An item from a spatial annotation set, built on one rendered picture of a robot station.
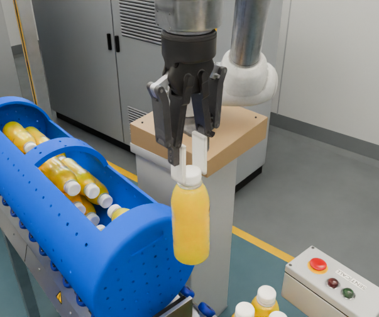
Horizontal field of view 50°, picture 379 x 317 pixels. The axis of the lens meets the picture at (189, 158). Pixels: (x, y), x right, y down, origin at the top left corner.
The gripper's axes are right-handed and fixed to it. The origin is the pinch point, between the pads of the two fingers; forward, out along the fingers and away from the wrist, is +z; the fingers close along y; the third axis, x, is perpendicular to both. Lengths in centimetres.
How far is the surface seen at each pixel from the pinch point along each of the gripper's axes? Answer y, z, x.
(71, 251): 13.5, 27.5, -22.4
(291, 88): -259, 101, -159
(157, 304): 0.1, 44.6, -11.3
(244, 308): -8.5, 35.8, 7.3
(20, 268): 7, 103, -107
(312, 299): -22.6, 37.9, 14.3
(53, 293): 14, 57, -42
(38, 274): 14, 57, -51
